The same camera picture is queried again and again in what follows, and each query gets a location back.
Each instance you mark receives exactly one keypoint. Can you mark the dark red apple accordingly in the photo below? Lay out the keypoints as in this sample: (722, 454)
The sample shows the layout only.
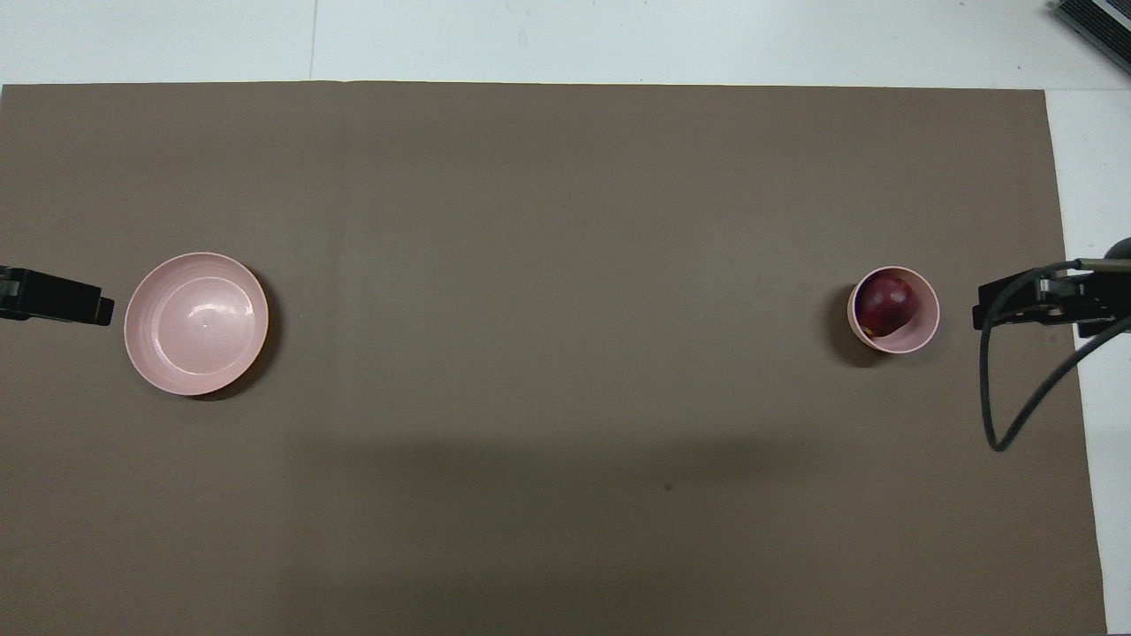
(885, 302)

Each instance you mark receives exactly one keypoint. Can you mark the pink bowl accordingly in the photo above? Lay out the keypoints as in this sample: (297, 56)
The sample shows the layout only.
(926, 327)

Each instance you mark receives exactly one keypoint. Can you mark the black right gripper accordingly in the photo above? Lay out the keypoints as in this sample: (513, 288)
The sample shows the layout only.
(1091, 296)

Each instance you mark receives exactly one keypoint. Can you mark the dark ribbed device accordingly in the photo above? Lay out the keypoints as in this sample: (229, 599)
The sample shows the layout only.
(1100, 22)

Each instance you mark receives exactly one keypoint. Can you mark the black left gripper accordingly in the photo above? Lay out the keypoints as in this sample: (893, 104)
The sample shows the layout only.
(11, 296)

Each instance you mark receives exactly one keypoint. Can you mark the pink plate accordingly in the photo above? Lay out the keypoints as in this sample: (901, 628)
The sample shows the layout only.
(196, 323)

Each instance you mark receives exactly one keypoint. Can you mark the brown table mat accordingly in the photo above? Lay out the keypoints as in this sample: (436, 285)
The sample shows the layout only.
(565, 265)

